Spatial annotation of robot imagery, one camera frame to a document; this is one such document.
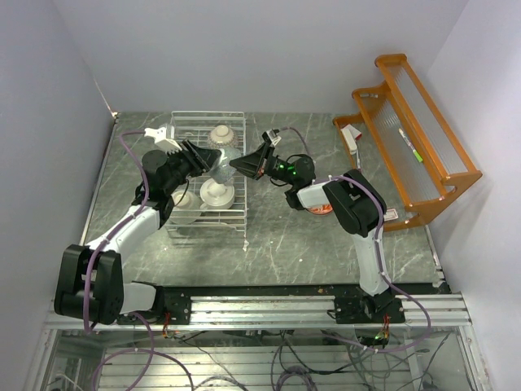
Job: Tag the red patterned bowl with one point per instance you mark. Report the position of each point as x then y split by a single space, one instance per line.
321 210

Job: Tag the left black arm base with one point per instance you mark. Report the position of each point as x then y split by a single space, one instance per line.
163 307

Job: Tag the beige patterned bowl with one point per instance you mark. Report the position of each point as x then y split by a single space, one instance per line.
222 136

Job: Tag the grey ceramic bowl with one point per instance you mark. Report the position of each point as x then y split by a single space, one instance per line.
224 167

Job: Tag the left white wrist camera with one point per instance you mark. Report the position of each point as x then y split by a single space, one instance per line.
162 140

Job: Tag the small red label card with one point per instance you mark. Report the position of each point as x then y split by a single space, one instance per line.
391 215

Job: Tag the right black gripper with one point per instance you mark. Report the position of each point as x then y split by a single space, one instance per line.
252 165

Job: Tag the green tipped marker pen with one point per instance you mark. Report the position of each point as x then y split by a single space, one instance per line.
410 145

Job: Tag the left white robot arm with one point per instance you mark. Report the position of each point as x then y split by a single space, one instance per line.
90 284

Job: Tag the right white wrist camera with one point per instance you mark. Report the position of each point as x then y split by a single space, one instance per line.
272 137

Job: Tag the aluminium mounting rail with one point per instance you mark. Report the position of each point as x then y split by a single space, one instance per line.
251 313

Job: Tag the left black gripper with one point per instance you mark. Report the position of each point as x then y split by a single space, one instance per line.
201 160

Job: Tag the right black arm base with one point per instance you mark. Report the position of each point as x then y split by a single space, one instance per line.
379 309

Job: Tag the white red eraser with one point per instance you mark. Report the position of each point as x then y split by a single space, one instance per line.
351 135

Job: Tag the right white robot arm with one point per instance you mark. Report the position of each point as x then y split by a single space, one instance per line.
358 207

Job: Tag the orange wooden shelf rack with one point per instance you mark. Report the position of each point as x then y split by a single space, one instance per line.
402 101

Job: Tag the white handled soup bowl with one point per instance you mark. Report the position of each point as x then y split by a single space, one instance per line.
216 196

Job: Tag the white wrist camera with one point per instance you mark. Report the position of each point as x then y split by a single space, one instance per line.
272 137
162 140

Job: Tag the light grey bowl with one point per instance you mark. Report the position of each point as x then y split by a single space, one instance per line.
187 207

